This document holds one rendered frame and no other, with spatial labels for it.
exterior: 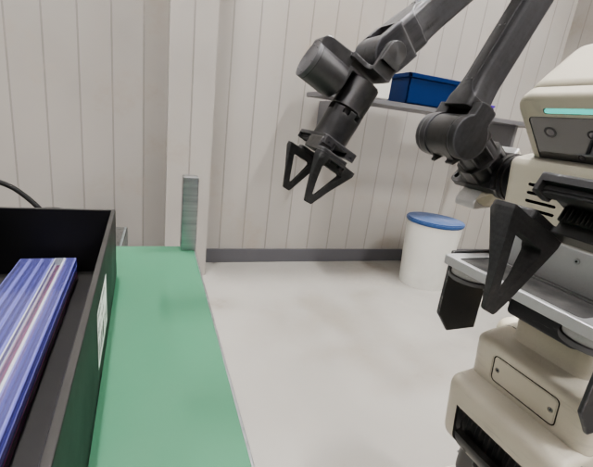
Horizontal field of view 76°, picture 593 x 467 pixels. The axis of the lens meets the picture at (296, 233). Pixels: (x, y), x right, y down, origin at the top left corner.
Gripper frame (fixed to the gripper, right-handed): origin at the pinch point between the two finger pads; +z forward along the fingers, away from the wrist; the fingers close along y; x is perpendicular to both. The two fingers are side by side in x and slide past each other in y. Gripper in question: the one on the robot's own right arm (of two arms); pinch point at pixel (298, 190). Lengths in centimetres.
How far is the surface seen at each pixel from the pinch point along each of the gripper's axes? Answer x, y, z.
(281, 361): 91, -101, 81
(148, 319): -12.9, 8.2, 25.2
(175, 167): 13, -221, 29
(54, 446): -22.4, 39.0, 17.0
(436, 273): 226, -166, -3
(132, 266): -14.8, -10.5, 26.3
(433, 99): 136, -176, -107
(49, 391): -21.4, 22.0, 27.8
